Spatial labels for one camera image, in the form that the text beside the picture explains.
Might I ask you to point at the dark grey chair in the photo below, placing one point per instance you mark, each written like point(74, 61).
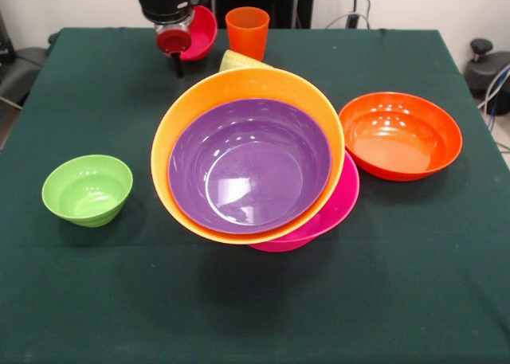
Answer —
point(24, 69)

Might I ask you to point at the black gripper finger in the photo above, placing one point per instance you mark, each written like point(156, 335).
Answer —
point(178, 66)

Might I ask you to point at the red bowl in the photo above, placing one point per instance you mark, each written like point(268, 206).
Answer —
point(203, 33)

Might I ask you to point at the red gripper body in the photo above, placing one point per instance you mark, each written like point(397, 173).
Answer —
point(173, 42)

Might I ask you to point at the dark green tablecloth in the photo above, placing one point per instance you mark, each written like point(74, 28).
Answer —
point(119, 280)

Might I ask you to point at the purple bowl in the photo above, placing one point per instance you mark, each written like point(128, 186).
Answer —
point(255, 169)

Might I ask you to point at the yellow cup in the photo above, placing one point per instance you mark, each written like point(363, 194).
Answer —
point(237, 60)

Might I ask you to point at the pink bowl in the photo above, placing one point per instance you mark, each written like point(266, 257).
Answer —
point(342, 204)

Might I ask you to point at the yellow bowl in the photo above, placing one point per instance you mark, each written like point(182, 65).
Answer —
point(175, 117)

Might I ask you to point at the orange bowl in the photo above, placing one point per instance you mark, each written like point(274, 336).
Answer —
point(398, 137)

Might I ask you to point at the orange cup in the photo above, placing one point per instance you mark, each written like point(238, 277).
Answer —
point(247, 37)

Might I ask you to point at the small green bowl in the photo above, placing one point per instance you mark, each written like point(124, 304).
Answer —
point(87, 192)

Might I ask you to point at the black round equipment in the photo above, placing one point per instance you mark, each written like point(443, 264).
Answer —
point(484, 69)

